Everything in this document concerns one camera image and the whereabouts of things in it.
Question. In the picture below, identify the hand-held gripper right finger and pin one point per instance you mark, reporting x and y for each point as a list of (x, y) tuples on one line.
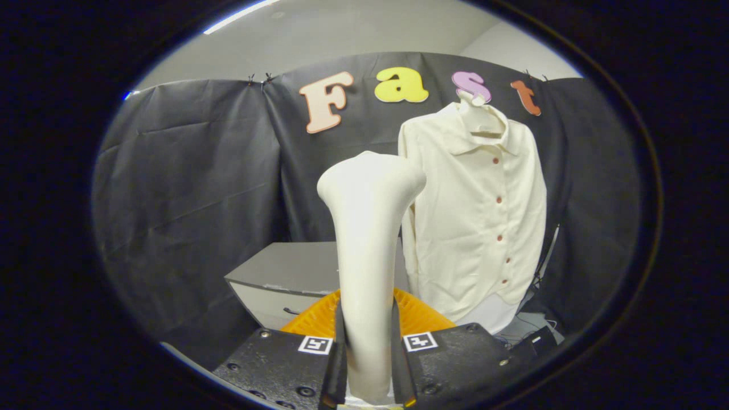
[(455, 359)]

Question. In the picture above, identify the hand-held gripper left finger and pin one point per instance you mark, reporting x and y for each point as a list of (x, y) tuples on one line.
[(273, 364)]

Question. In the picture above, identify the cream button shirt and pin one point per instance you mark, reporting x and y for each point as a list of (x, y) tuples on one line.
[(472, 228)]

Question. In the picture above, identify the white garment steamer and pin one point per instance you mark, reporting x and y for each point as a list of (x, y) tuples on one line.
[(367, 228)]

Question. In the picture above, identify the black box device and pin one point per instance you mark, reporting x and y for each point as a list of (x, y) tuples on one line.
[(538, 340)]

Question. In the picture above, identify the grey cabinet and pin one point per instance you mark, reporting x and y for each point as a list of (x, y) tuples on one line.
[(285, 267)]

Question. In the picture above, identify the white stand pole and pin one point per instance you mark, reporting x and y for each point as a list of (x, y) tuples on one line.
[(548, 253)]

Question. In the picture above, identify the black backdrop cloth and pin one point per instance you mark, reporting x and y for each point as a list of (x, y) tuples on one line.
[(188, 199)]

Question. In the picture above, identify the white plastic hanger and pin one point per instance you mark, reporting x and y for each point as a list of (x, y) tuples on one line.
[(477, 121)]

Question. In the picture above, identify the ceiling light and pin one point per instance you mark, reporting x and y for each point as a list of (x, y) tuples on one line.
[(239, 16)]

